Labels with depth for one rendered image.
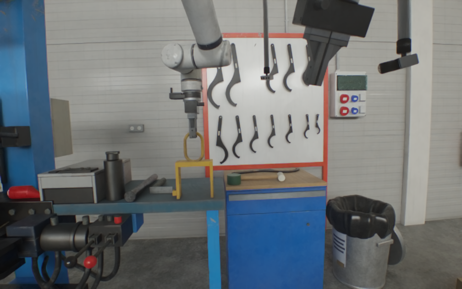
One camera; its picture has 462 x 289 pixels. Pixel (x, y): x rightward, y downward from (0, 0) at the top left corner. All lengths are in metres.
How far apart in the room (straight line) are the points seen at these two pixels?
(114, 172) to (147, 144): 1.83
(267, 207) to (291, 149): 1.30
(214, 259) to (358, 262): 1.32
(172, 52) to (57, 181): 0.70
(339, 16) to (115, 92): 2.73
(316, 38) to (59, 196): 1.08
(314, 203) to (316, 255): 0.40
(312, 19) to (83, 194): 1.01
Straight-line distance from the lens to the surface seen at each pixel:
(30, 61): 1.54
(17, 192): 1.31
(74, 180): 1.13
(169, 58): 0.87
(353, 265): 2.30
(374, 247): 2.23
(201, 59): 0.85
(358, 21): 0.51
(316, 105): 2.97
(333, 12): 0.49
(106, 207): 1.10
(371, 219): 2.10
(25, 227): 1.12
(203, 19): 0.76
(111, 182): 1.09
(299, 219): 1.80
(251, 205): 1.68
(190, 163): 0.98
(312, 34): 0.48
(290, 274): 1.99
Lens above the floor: 1.37
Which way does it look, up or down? 5 degrees down
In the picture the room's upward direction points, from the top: 1 degrees counter-clockwise
